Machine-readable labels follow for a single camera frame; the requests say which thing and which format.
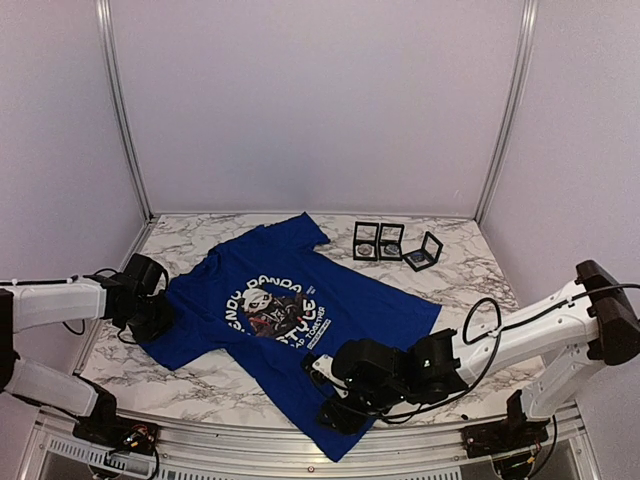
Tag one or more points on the aluminium corner post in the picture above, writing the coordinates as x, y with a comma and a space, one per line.
108, 42
515, 93

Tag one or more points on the right aluminium corner post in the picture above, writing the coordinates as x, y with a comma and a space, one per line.
515, 93

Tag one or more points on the aluminium front rail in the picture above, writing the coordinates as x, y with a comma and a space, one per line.
192, 450

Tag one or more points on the dark blue round brooch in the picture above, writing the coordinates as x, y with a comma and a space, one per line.
391, 249

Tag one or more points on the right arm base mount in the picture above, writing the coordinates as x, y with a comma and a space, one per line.
513, 432

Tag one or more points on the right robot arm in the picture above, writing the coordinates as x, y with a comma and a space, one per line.
590, 324

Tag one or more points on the pink round brooch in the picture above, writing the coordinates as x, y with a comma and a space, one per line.
364, 249

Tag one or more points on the left aluminium corner post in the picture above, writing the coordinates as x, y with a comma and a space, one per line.
108, 42

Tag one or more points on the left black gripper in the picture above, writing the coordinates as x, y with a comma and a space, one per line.
165, 320

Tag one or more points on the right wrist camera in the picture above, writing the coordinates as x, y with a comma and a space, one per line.
319, 369

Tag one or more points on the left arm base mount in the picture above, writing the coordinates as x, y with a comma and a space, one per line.
103, 426

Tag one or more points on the blue printed t-shirt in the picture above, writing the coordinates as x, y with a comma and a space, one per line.
268, 299

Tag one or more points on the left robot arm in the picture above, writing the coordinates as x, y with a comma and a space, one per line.
133, 300

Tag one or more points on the black wire frame cube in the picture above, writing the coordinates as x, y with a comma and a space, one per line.
365, 232

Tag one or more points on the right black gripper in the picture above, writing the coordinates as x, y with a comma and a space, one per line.
343, 421

